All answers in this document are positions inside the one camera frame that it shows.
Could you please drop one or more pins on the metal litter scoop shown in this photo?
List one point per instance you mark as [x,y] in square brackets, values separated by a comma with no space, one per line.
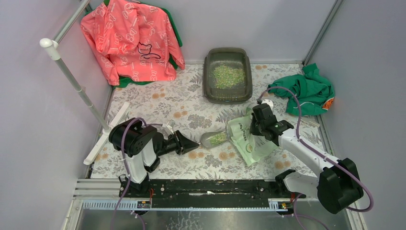
[213,139]

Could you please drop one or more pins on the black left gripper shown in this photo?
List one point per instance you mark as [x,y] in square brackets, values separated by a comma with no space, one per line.
[178,143]

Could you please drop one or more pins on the floral patterned mat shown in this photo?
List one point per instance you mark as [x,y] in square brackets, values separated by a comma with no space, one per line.
[183,102]

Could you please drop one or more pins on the crumpled green garment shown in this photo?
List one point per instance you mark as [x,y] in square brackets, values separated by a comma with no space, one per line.
[314,92]

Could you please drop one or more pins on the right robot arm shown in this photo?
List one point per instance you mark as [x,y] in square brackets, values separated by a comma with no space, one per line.
[334,183]

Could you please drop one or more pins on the pink hooded jacket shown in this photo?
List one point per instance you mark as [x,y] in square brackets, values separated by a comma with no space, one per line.
[133,41]

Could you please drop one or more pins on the white clothes rack pole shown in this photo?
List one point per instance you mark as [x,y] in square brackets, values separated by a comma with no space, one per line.
[50,47]

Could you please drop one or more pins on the green cat litter pile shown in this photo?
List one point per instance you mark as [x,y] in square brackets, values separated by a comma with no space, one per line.
[226,77]

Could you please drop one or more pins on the beige bag sealing clip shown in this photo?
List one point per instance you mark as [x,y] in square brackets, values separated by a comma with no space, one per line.
[310,121]

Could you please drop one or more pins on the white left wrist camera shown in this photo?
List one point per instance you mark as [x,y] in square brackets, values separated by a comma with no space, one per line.
[169,127]

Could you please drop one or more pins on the green cat litter bag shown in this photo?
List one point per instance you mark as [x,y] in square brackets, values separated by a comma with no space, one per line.
[252,148]

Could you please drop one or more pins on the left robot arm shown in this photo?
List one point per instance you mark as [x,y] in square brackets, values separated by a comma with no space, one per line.
[141,147]

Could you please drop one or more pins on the green garment behind jacket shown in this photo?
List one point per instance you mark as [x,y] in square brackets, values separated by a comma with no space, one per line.
[146,81]

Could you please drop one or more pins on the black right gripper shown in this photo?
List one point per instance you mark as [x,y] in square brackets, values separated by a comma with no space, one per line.
[252,128]

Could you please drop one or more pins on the grey plastic litter box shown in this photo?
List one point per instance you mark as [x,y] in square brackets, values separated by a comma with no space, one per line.
[233,57]

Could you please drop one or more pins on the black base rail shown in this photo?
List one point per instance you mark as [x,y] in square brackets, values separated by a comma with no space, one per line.
[167,193]

